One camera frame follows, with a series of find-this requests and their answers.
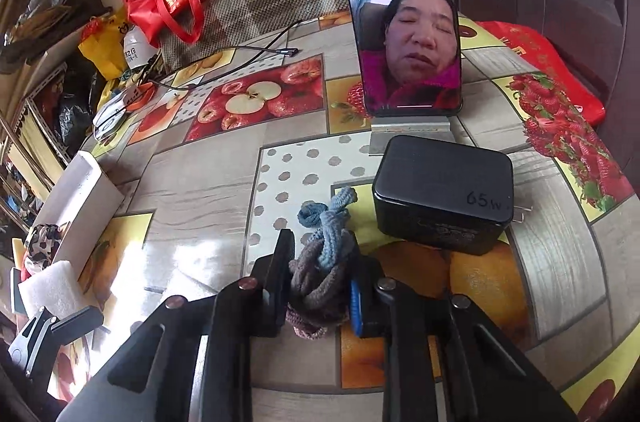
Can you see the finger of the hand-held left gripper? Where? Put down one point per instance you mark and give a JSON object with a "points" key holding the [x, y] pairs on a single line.
{"points": [[80, 318], [32, 342]]}

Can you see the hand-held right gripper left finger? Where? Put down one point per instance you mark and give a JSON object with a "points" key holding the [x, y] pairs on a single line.
{"points": [[280, 282]]}

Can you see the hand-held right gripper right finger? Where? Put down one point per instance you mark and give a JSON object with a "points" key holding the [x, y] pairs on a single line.
{"points": [[356, 307]]}

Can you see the pale foam block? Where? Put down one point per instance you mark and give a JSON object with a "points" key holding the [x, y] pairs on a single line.
{"points": [[50, 287]]}

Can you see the white cow print cloth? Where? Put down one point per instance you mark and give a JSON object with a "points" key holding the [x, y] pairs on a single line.
{"points": [[42, 244]]}

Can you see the white foam box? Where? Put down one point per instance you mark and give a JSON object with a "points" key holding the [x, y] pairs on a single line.
{"points": [[80, 192]]}

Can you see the fruit print tablecloth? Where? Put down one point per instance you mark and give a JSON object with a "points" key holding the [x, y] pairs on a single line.
{"points": [[200, 202]]}

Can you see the black power adapter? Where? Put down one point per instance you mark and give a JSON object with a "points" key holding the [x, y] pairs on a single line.
{"points": [[440, 182]]}

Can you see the metal phone stand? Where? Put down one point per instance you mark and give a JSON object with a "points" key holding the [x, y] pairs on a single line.
{"points": [[400, 137]]}

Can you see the black plastic bag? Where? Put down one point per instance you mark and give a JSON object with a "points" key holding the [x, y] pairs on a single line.
{"points": [[75, 117]]}

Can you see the white computer mouse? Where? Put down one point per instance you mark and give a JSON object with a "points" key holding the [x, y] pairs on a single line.
{"points": [[110, 112]]}

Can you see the orange plastic object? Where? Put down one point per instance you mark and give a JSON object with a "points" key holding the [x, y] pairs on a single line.
{"points": [[140, 95]]}

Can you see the metal storage rack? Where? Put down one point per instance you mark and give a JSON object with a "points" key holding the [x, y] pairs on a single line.
{"points": [[45, 77]]}

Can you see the yellow plastic bag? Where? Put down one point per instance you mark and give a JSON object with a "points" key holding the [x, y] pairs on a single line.
{"points": [[100, 47]]}

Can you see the white jar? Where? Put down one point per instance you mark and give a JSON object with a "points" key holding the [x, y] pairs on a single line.
{"points": [[135, 47]]}

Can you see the black smartphone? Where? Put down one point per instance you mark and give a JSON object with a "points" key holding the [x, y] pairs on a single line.
{"points": [[400, 27]]}

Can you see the red printed plastic bag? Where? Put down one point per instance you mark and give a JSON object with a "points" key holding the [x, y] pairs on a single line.
{"points": [[540, 47]]}

